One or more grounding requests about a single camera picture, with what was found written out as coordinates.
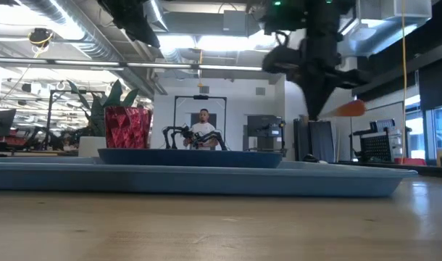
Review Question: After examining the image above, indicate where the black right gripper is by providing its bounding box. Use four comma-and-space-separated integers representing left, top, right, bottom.
261, 36, 373, 120

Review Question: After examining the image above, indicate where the fork with orange handle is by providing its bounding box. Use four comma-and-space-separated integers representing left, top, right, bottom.
319, 99, 367, 118

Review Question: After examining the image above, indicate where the dark blue round plate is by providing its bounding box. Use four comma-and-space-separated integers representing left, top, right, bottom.
96, 147, 284, 170

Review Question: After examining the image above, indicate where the red faceted plastic cup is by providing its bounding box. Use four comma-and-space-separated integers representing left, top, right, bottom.
104, 106, 152, 149

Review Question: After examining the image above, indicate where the light blue plastic tray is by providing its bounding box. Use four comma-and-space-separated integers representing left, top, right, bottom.
0, 155, 420, 199

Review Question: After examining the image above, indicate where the grey partition panel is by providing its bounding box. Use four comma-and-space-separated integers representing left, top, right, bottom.
293, 115, 338, 163

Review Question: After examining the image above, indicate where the dark grey equipment panel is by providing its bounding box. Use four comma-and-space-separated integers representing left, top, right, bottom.
246, 115, 288, 153

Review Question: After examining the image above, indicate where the black perforated cart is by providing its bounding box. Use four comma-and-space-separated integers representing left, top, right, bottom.
351, 118, 404, 163

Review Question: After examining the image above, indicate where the red box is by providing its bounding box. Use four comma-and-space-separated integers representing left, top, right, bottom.
393, 157, 427, 166

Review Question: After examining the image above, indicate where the person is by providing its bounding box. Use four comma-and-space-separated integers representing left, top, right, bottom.
183, 108, 220, 151

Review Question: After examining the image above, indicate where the green artificial plant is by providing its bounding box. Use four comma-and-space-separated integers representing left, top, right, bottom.
67, 78, 141, 138

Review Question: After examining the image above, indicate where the long ceiling light bar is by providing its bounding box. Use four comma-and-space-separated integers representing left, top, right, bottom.
0, 57, 264, 72

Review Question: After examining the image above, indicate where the black computer monitor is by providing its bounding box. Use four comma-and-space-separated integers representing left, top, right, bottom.
0, 108, 17, 138

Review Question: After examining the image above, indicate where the yellow hanging cable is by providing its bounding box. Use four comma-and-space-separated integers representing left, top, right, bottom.
400, 0, 409, 160

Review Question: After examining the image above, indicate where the white ventilation duct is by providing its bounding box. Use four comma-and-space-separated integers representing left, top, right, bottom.
340, 0, 434, 55

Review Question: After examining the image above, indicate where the grey rectangular duct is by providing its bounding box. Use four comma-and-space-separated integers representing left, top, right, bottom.
159, 9, 265, 37

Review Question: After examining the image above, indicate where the black gantry frame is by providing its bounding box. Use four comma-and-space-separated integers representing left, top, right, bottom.
172, 94, 228, 150

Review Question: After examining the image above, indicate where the silver round ventilation duct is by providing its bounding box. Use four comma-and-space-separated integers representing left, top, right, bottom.
21, 0, 160, 99

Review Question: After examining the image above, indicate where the black ceiling cable reel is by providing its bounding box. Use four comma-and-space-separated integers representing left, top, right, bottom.
27, 27, 55, 49

